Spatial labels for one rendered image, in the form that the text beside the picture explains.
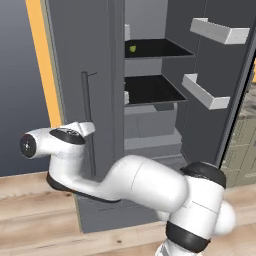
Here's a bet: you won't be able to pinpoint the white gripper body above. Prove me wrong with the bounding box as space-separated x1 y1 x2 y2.
73 120 97 138

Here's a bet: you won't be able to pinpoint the grey fridge crisper drawer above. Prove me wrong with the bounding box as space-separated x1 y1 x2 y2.
124 102 179 140

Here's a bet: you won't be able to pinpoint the black fridge shelf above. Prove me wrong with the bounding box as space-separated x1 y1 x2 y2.
124 38 196 61
124 74 188 107

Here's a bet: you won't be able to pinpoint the grey closed fridge door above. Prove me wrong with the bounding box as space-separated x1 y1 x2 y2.
45 0 126 188

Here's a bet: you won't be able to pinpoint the grey fridge bottom drawer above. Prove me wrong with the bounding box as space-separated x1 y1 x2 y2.
75 193 162 234

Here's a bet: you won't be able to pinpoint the white fridge door bin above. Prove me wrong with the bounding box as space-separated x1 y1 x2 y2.
189 17 251 46
181 73 232 111

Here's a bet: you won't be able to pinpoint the grey open fridge door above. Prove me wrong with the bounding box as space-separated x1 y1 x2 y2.
162 0 256 168

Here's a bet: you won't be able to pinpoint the dark grey fridge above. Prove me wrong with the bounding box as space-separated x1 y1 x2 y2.
41 0 256 234

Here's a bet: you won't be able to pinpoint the beige kitchen cabinets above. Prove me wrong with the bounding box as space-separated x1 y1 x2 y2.
221 87 256 189

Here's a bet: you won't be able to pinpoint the dark grey fridge door handle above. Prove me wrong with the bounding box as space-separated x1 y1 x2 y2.
80 70 98 178

